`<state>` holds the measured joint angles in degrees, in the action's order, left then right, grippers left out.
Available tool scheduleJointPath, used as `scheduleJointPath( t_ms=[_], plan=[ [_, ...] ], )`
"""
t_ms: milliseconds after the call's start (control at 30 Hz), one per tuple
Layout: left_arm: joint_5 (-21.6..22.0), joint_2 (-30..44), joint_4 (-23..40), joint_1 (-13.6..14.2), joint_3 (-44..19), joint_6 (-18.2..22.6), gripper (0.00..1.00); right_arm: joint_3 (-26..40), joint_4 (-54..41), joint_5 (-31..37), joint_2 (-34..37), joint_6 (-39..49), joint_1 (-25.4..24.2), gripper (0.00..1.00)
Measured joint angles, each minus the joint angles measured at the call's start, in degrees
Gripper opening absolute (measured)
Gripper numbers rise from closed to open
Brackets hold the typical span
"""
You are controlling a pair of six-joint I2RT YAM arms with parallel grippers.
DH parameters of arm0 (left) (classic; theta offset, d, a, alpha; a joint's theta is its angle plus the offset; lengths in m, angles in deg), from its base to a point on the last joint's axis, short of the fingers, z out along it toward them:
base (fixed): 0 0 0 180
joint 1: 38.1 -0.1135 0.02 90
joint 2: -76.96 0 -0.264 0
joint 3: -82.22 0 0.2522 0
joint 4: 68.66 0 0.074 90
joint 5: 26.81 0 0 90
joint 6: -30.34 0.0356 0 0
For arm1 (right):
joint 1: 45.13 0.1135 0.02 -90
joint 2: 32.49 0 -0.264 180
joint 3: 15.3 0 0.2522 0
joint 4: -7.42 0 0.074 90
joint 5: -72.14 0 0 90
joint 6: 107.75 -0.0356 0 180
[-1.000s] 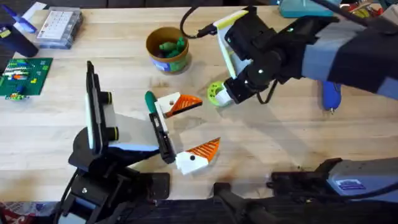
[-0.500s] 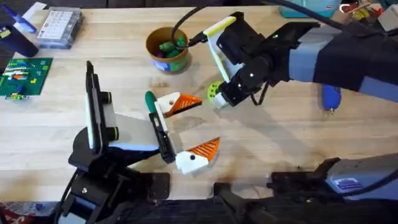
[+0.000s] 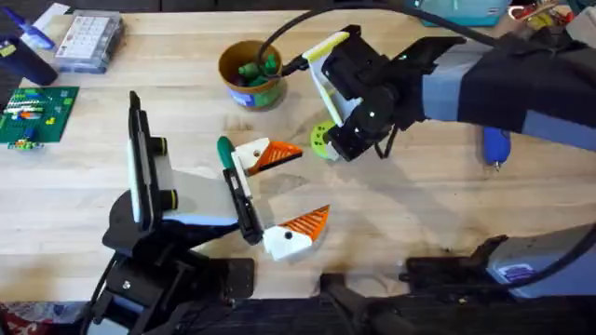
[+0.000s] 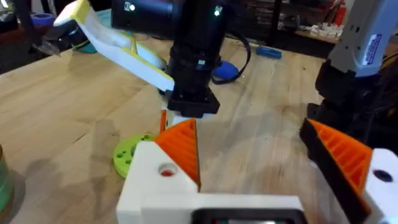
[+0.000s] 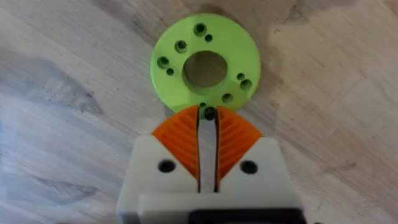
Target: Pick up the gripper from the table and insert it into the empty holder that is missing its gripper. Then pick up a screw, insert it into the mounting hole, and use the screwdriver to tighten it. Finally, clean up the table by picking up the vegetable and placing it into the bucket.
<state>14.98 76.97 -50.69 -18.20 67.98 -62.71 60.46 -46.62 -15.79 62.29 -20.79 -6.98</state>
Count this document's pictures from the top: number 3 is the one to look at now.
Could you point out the left wrist upright black plate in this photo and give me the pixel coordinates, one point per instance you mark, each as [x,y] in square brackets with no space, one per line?
[141,163]

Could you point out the blue electric screwdriver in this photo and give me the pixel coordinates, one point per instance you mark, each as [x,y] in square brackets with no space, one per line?
[496,144]

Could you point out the green disc with holes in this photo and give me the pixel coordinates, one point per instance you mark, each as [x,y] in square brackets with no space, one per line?
[320,137]

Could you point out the clear plastic parts box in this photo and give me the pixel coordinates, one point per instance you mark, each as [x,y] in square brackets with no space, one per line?
[88,42]

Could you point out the left gripper body grey black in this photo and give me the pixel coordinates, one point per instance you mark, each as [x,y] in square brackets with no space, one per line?
[200,200]

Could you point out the right wrist upright pale plate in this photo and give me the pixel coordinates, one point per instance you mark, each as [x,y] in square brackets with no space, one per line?
[333,88]

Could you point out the red patterned cloth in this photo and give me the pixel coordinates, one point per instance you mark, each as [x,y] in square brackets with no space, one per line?
[32,318]

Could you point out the dark blue cylinder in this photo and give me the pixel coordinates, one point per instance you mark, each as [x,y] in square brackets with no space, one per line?
[25,62]

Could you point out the teal box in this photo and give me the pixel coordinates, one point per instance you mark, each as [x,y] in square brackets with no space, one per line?
[461,11]

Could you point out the brown tub with green toys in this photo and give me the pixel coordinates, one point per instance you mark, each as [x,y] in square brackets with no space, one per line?
[253,93]

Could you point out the white paper sheet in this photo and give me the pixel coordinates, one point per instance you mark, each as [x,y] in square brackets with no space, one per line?
[53,14]

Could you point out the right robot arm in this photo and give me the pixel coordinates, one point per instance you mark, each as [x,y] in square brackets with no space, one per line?
[512,84]

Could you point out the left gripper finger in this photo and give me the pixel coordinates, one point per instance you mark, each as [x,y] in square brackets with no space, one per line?
[291,242]
[261,156]

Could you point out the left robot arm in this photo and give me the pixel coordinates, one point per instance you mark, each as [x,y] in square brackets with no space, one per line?
[139,284]

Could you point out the grey box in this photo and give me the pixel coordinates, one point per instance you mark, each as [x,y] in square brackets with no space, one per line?
[584,25]

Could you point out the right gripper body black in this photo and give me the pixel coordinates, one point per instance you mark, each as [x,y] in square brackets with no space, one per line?
[368,84]

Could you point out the blue translucent tool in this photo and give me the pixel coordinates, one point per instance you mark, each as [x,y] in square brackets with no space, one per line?
[35,35]

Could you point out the green board with toy blocks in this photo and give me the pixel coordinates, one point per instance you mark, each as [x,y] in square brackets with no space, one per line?
[37,114]

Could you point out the heap of scissors and tools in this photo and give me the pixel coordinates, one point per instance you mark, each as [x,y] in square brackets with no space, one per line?
[540,14]

